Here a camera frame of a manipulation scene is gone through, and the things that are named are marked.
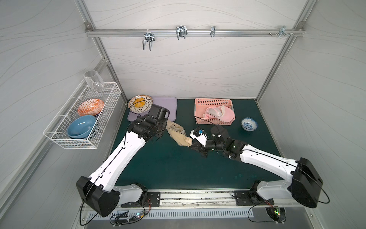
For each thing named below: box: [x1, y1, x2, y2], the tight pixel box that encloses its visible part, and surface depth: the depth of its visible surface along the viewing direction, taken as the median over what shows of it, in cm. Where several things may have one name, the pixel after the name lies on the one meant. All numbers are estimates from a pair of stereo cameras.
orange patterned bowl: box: [77, 98, 105, 116], surface depth 72 cm
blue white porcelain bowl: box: [241, 117, 258, 132], surface depth 104 cm
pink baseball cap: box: [202, 104, 236, 123], surface depth 106 cm
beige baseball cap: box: [165, 119, 193, 147], surface depth 75 cm
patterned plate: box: [127, 94, 154, 114], surface depth 121 cm
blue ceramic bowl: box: [66, 114, 96, 139], surface depth 62 cm
